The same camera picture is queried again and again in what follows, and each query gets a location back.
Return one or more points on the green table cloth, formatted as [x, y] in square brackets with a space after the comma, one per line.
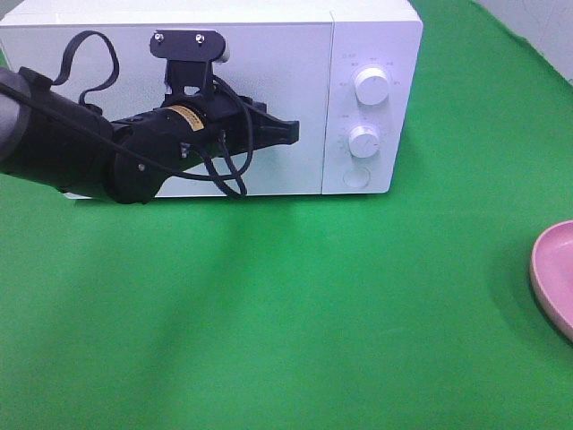
[407, 310]

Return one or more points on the pink round plate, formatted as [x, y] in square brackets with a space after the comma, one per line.
[551, 275]

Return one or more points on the round white door button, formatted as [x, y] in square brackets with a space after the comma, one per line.
[357, 178]

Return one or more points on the white microwave oven body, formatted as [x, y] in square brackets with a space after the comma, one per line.
[363, 33]

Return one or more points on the white microwave knob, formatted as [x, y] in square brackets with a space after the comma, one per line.
[363, 142]
[371, 85]

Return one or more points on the white microwave door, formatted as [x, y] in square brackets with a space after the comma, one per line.
[285, 66]

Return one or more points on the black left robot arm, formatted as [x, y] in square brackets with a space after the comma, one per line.
[51, 140]

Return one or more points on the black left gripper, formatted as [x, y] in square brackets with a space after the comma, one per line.
[190, 129]

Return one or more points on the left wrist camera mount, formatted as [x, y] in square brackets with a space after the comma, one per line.
[190, 55]

